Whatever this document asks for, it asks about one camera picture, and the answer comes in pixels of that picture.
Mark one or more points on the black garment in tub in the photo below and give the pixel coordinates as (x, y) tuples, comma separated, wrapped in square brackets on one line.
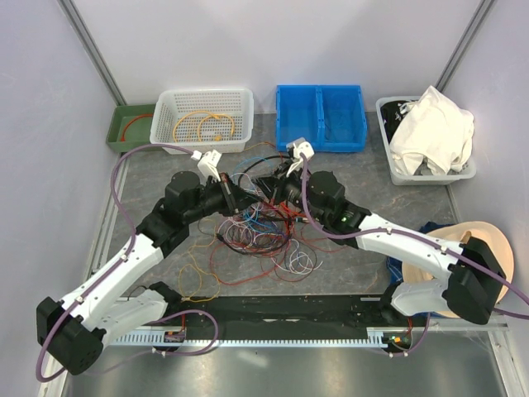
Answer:
[(393, 113)]

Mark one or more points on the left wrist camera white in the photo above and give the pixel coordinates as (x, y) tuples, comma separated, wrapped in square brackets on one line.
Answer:
[(207, 163)]

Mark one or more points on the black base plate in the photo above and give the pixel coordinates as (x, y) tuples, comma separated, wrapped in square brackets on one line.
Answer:
[(355, 310)]

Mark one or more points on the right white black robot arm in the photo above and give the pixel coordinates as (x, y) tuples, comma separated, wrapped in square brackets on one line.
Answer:
[(465, 276)]

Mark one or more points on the white perforated plastic basket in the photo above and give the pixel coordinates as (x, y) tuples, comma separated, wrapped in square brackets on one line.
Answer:
[(205, 119)]

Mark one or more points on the blue cloth under hat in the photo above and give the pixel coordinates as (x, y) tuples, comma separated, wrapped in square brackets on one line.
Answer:
[(395, 266)]

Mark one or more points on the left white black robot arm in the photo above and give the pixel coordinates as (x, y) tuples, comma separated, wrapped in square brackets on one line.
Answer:
[(75, 329)]

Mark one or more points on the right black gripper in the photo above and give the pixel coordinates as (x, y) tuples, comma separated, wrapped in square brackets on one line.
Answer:
[(274, 186)]

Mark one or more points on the grey plastic tub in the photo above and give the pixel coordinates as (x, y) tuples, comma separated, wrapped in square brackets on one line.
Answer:
[(468, 170)]

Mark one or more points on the beige fabric hat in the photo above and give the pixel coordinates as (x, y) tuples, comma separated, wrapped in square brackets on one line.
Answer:
[(461, 232)]

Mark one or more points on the grey slotted cable duct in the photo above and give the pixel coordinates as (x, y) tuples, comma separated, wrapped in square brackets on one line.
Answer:
[(150, 337)]

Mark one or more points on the green plastic tray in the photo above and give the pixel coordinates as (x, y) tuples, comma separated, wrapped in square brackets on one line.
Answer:
[(130, 127)]

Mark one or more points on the blue divided plastic bin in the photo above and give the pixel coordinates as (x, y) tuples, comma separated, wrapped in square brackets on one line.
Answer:
[(331, 117)]

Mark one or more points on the white cloth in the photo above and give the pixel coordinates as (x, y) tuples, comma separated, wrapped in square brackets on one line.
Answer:
[(434, 132)]

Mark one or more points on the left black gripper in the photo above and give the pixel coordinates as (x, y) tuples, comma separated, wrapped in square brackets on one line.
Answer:
[(235, 198)]

